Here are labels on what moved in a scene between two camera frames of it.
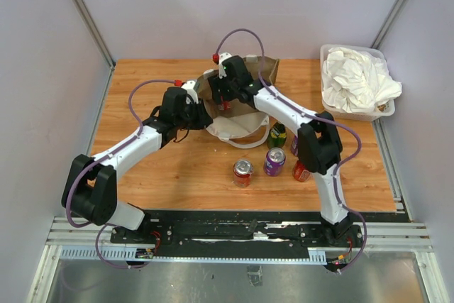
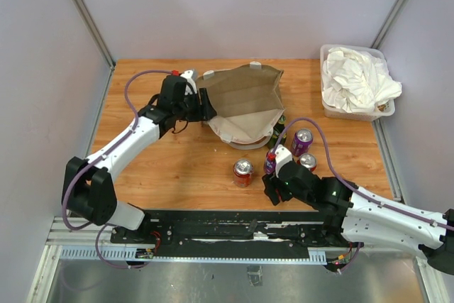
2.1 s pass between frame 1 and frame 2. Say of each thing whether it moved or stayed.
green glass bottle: stayed
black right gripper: moved
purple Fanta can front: stayed
